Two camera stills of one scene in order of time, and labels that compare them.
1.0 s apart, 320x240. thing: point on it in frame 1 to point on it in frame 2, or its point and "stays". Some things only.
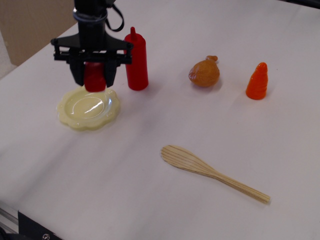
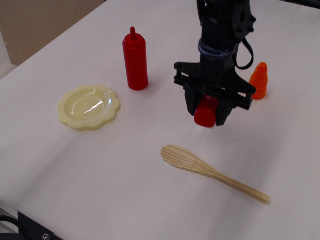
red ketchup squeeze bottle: [137, 71] stays
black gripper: [92, 44] to [216, 75]
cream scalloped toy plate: [84, 110] stays
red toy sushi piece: [94, 76] to [205, 115]
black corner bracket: [28, 229] stays
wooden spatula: [181, 157] stays
